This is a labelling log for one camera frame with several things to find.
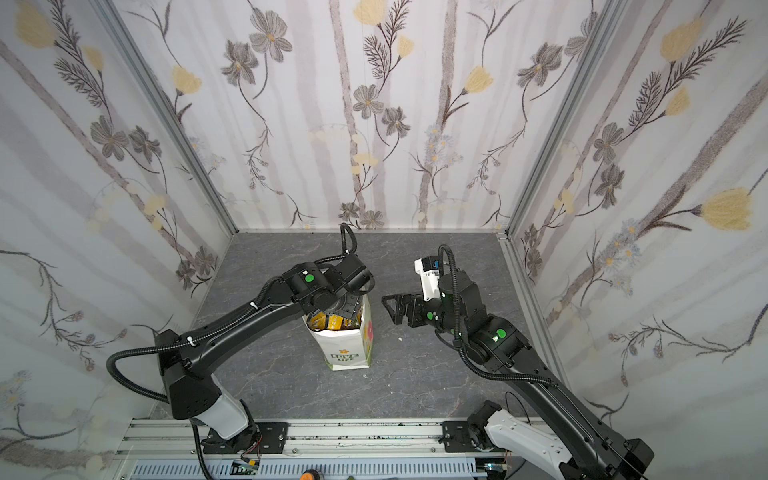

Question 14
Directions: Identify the white floral paper bag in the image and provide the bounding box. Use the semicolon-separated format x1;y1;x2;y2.
303;295;374;371

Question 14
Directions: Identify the large yellow snack bag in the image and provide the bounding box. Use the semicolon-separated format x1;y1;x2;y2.
306;312;362;332

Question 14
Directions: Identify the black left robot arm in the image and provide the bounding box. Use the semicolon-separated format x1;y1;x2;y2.
106;223;375;441

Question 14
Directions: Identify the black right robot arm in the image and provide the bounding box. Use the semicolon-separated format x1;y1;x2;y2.
382;245;654;479

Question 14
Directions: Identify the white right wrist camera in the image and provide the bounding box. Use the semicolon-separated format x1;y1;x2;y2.
414;256;441;301

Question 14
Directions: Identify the aluminium corner post right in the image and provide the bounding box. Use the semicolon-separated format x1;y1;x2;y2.
503;0;628;239

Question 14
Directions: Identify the aluminium corner post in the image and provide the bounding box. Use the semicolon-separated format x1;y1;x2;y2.
503;0;628;239
89;0;239;236

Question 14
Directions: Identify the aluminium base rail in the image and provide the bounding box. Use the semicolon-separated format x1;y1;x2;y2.
113;417;607;480

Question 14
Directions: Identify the aluminium corner post left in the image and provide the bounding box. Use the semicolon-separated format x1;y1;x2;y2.
89;0;239;236

